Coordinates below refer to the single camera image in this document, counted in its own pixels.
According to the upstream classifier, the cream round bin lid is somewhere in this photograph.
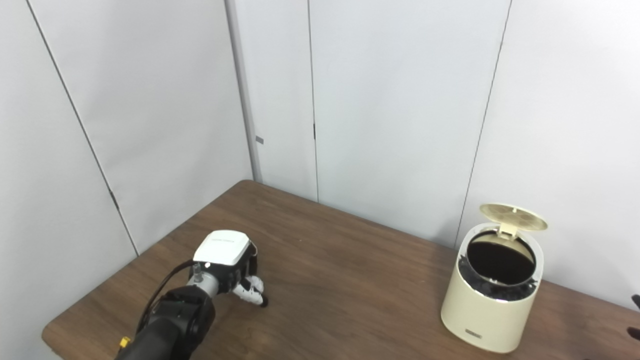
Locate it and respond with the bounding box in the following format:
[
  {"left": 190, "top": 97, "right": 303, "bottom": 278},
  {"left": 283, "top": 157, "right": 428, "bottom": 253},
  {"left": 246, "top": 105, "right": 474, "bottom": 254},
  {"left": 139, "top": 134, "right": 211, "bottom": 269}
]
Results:
[{"left": 479, "top": 203, "right": 548, "bottom": 237}]

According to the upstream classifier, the cream-colored bin body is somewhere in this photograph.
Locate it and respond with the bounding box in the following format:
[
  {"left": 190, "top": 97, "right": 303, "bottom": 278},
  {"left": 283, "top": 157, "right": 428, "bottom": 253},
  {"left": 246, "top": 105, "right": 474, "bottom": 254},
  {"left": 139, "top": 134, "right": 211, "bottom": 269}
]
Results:
[{"left": 440, "top": 222, "right": 545, "bottom": 354}]

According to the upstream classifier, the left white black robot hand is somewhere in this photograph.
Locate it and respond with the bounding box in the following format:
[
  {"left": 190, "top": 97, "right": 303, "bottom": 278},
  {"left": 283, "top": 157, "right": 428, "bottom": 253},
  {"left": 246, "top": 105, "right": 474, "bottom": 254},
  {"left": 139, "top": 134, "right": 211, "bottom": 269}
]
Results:
[{"left": 192, "top": 230, "right": 269, "bottom": 308}]

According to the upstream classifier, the gray wall corner post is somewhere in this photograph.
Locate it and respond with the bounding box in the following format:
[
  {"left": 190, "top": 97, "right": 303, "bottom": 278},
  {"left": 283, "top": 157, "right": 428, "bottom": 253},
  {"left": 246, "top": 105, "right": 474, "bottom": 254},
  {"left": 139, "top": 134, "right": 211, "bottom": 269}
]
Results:
[{"left": 224, "top": 0, "right": 263, "bottom": 183}]

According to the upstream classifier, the black bin liner bag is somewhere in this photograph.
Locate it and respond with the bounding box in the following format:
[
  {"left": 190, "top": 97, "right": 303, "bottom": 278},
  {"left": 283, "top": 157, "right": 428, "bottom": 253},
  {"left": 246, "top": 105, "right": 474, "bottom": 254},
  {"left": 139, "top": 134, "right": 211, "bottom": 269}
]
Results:
[{"left": 458, "top": 255, "right": 541, "bottom": 302}]

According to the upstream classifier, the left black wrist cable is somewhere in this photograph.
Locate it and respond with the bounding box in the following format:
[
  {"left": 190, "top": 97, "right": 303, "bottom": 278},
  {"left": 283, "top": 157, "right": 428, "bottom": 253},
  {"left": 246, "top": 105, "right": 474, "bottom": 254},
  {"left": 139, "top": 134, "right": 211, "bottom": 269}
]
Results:
[{"left": 136, "top": 260, "right": 198, "bottom": 333}]

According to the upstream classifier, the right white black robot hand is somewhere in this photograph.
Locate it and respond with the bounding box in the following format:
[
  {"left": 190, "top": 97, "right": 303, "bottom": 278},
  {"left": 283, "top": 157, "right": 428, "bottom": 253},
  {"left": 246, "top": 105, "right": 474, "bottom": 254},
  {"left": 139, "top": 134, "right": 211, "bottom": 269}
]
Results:
[{"left": 628, "top": 294, "right": 640, "bottom": 342}]

